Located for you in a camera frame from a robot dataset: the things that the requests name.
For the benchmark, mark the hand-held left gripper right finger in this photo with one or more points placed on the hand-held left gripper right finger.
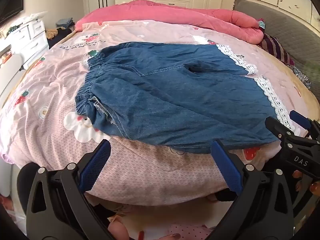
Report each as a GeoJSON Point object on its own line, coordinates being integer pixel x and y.
{"type": "Point", "coordinates": [226, 165]}

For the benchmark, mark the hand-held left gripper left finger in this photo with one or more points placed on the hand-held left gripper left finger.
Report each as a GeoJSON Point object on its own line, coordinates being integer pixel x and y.
{"type": "Point", "coordinates": [96, 162]}

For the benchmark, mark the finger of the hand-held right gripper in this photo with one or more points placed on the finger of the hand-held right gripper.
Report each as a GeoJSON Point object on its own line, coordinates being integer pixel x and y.
{"type": "Point", "coordinates": [287, 142]}
{"type": "Point", "coordinates": [300, 119]}

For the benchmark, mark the blue denim pants lace hem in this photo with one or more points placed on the blue denim pants lace hem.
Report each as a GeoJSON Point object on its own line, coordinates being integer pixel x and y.
{"type": "Point", "coordinates": [162, 92]}

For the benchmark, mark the person's right hand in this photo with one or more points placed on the person's right hand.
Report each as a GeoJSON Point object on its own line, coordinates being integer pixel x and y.
{"type": "Point", "coordinates": [298, 180]}

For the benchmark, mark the person's left hand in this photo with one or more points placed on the person's left hand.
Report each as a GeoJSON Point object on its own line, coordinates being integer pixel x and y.
{"type": "Point", "coordinates": [118, 230]}

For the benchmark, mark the dark floral cloth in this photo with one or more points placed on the dark floral cloth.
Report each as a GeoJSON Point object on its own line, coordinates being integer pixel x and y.
{"type": "Point", "coordinates": [301, 76]}

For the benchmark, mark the person's pink dotted clothing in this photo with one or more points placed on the person's pink dotted clothing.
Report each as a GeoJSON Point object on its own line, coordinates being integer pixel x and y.
{"type": "Point", "coordinates": [190, 231]}

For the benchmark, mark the striped dark cloth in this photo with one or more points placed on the striped dark cloth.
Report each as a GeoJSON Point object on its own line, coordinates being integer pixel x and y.
{"type": "Point", "coordinates": [275, 47]}

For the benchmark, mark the pink strawberry printed blanket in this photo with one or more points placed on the pink strawberry printed blanket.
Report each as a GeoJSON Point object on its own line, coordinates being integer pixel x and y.
{"type": "Point", "coordinates": [62, 92]}

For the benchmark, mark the grey padded headboard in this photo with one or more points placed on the grey padded headboard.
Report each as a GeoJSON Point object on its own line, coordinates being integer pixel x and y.
{"type": "Point", "coordinates": [287, 37]}

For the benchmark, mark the white scalloped footboard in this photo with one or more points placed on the white scalloped footboard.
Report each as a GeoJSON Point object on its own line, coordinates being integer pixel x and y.
{"type": "Point", "coordinates": [10, 72]}

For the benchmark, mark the brown plush toy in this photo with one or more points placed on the brown plush toy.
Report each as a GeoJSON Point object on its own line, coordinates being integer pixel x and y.
{"type": "Point", "coordinates": [52, 33]}

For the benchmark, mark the white drawer cabinet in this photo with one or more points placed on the white drawer cabinet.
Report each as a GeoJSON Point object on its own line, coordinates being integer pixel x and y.
{"type": "Point", "coordinates": [30, 37]}

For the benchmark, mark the folded blue clothes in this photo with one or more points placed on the folded blue clothes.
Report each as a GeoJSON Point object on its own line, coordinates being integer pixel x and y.
{"type": "Point", "coordinates": [64, 23]}

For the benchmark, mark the pink quilt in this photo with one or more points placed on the pink quilt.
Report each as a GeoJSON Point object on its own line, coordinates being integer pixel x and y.
{"type": "Point", "coordinates": [162, 12]}

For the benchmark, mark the black television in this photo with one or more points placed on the black television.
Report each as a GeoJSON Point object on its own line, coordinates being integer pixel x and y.
{"type": "Point", "coordinates": [10, 0]}

